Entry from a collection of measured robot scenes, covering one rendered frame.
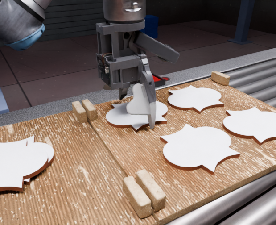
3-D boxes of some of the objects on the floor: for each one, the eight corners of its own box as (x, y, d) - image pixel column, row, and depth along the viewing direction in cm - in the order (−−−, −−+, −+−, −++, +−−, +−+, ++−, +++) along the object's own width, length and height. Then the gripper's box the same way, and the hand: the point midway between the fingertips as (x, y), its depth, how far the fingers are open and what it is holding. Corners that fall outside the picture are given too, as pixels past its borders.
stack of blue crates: (136, 36, 513) (135, 15, 494) (149, 34, 528) (149, 14, 508) (144, 39, 490) (145, 18, 470) (158, 38, 505) (159, 16, 485)
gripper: (81, 15, 52) (92, 102, 62) (123, 35, 37) (128, 145, 47) (120, 11, 55) (124, 93, 65) (172, 27, 40) (167, 131, 50)
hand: (138, 112), depth 57 cm, fingers open, 14 cm apart
